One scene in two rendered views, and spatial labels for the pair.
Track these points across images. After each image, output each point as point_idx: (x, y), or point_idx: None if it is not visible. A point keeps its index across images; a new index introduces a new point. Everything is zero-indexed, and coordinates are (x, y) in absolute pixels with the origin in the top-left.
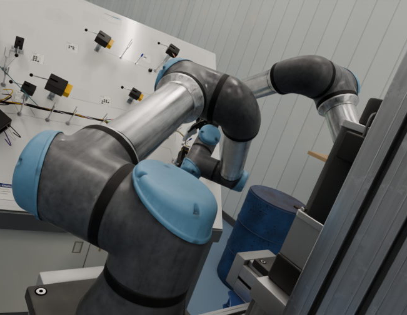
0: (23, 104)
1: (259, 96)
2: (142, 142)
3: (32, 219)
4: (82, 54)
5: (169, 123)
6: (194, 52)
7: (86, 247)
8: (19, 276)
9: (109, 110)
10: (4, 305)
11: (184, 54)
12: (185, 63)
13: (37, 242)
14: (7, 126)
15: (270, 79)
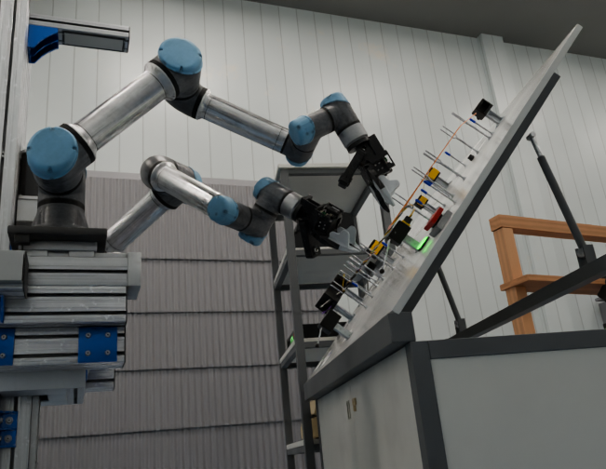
0: (346, 279)
1: (223, 126)
2: (110, 228)
3: (319, 375)
4: (433, 206)
5: (127, 213)
6: (543, 66)
7: (351, 408)
8: (341, 460)
9: None
10: None
11: (527, 87)
12: None
13: (338, 409)
14: (328, 301)
15: (229, 102)
